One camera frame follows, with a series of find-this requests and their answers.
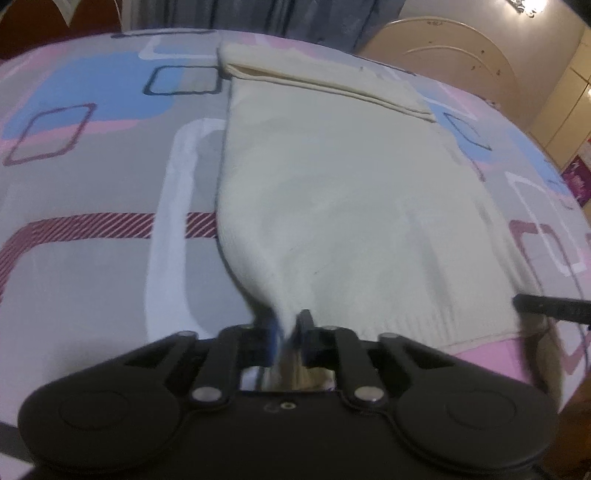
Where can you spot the pink printed box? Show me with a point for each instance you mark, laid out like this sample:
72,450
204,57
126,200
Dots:
579,180

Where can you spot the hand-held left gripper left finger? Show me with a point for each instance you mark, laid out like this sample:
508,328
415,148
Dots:
272,334

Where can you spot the blue curtain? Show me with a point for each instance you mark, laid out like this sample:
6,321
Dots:
300,21

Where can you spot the red scalloped headboard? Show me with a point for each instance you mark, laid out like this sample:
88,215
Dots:
27,27

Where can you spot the cream arched headboard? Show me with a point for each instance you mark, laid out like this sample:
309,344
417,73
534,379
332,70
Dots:
452,60

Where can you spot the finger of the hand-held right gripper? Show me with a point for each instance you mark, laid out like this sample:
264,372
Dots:
554,308

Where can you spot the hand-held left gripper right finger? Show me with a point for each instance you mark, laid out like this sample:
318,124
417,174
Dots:
307,325

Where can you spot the wall lamp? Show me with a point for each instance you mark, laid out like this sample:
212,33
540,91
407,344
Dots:
524,7

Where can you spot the cream knitted sweater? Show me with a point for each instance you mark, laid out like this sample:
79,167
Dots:
346,198

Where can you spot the patterned grey pink bedsheet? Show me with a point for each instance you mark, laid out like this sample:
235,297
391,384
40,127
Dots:
92,184

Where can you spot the cream wardrobe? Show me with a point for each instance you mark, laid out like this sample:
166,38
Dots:
565,106

